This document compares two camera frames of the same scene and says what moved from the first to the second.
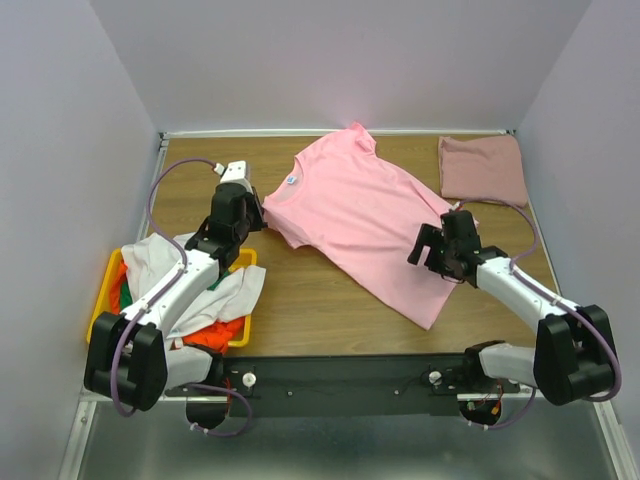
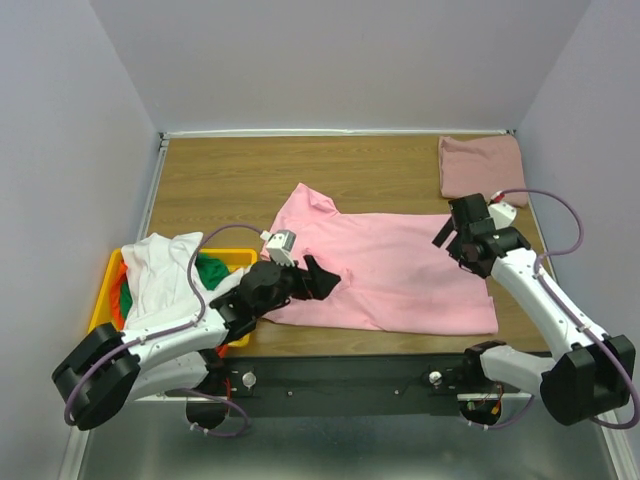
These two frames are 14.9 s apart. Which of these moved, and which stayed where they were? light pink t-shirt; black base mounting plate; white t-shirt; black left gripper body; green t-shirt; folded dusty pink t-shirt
Moved: black left gripper body; light pink t-shirt
Stayed: black base mounting plate; white t-shirt; folded dusty pink t-shirt; green t-shirt
